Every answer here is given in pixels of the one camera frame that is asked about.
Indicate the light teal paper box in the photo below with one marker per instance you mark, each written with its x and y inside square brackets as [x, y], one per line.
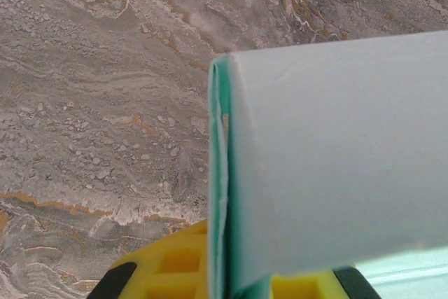
[332, 155]

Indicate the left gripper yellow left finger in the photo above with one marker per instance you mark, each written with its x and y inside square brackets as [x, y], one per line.
[168, 271]

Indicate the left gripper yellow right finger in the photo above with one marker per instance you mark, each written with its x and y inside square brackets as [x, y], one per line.
[315, 286]

